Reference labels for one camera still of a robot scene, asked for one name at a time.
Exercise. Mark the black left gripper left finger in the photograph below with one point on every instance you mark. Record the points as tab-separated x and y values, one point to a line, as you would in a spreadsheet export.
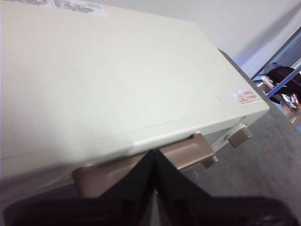
82	212

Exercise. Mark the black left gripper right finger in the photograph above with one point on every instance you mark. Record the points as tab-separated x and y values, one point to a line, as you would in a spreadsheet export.
223	212

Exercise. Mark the cream Toshiba toaster oven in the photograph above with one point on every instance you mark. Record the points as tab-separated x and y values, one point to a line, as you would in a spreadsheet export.
105	82

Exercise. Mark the black item with red stripe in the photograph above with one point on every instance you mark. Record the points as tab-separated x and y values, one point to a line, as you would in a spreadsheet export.
282	73

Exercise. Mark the grey metal frame rail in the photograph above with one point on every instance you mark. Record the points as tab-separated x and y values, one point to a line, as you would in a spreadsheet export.
277	53

